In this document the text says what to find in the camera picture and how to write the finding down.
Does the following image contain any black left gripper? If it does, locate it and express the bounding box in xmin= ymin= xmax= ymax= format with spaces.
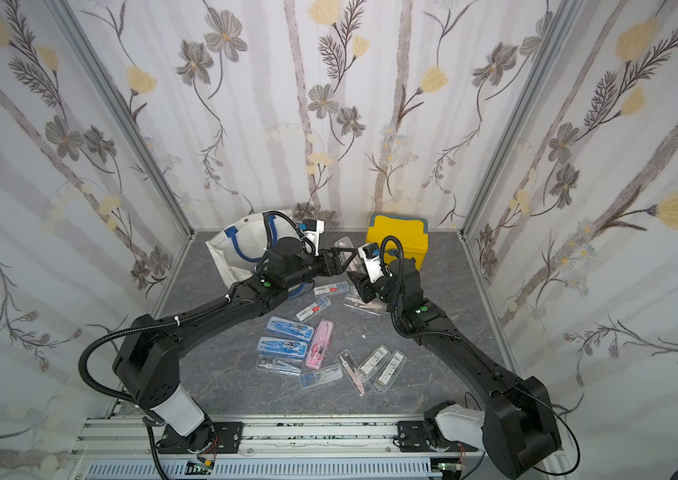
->
xmin=280 ymin=245 xmax=357 ymax=291

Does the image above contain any clear case pink compass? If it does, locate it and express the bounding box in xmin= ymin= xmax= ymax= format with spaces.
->
xmin=344 ymin=294 xmax=386 ymax=316
xmin=337 ymin=350 xmax=366 ymax=396
xmin=334 ymin=236 xmax=355 ymax=263

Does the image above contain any clear labelled case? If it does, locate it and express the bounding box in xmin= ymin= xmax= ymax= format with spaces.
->
xmin=356 ymin=345 xmax=391 ymax=381
xmin=372 ymin=350 xmax=407 ymax=393

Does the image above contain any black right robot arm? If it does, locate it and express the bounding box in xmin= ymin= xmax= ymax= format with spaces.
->
xmin=348 ymin=259 xmax=561 ymax=479

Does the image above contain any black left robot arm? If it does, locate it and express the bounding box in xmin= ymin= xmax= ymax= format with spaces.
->
xmin=113 ymin=237 xmax=347 ymax=437

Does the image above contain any white canvas tote bag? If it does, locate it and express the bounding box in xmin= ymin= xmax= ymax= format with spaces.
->
xmin=205 ymin=209 xmax=304 ymax=287

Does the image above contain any blue compass case upper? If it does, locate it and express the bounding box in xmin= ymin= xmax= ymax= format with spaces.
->
xmin=266 ymin=316 xmax=314 ymax=342

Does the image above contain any blue compass case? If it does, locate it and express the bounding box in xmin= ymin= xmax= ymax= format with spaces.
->
xmin=256 ymin=336 xmax=309 ymax=359
xmin=266 ymin=316 xmax=314 ymax=342

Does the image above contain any blue compass case lower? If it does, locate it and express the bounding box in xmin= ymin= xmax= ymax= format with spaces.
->
xmin=256 ymin=336 xmax=309 ymax=359

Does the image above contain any clear compass case bottom left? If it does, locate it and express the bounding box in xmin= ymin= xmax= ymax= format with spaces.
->
xmin=256 ymin=354 xmax=302 ymax=376

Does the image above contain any clear compass case bottom middle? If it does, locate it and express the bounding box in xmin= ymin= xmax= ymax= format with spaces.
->
xmin=299 ymin=364 xmax=344 ymax=390

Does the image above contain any red label clear case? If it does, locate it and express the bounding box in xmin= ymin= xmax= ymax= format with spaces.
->
xmin=296 ymin=296 xmax=331 ymax=322

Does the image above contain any small blue clear case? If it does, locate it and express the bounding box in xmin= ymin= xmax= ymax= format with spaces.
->
xmin=313 ymin=281 xmax=352 ymax=296

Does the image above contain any yellow storage box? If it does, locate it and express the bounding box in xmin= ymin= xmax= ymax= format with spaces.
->
xmin=366 ymin=213 xmax=429 ymax=270

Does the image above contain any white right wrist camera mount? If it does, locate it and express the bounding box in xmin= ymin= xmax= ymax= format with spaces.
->
xmin=358 ymin=243 xmax=384 ymax=283

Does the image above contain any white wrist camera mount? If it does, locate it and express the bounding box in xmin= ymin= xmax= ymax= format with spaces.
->
xmin=298 ymin=218 xmax=325 ymax=255
xmin=358 ymin=243 xmax=384 ymax=283

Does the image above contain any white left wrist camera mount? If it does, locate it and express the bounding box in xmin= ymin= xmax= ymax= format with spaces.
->
xmin=298 ymin=218 xmax=325 ymax=255

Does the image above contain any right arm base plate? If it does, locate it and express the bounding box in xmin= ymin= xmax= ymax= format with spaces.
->
xmin=393 ymin=420 xmax=460 ymax=453

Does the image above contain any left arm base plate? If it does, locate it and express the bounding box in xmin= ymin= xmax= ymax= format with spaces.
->
xmin=157 ymin=420 xmax=243 ymax=455

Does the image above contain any black corrugated cable conduit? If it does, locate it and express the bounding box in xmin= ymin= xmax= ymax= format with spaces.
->
xmin=77 ymin=317 xmax=184 ymax=404

